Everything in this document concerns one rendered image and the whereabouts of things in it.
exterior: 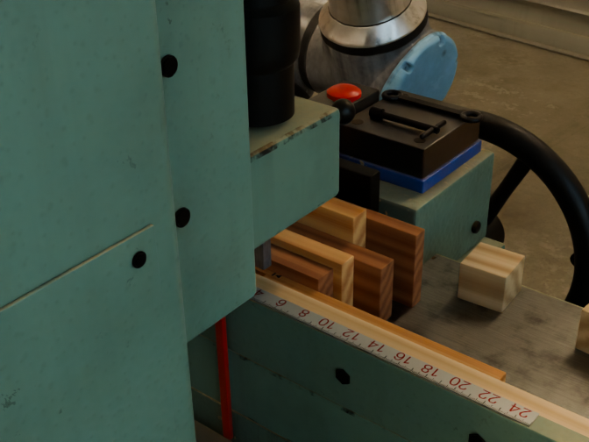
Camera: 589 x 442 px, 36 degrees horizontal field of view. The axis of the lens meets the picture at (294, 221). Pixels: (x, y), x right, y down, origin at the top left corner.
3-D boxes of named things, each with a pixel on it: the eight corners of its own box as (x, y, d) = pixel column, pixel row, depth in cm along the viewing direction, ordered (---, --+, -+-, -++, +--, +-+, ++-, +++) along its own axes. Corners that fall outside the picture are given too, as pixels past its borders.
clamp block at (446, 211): (491, 237, 87) (500, 152, 83) (415, 303, 78) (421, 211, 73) (362, 193, 95) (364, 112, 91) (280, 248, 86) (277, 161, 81)
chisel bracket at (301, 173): (341, 212, 69) (342, 106, 64) (213, 299, 59) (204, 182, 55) (265, 184, 73) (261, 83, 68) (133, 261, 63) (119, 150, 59)
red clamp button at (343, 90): (367, 96, 80) (368, 86, 79) (348, 108, 78) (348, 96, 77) (339, 89, 81) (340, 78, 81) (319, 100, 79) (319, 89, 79)
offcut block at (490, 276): (457, 297, 73) (459, 262, 72) (477, 275, 76) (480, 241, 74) (501, 313, 72) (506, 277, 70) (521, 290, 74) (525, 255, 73)
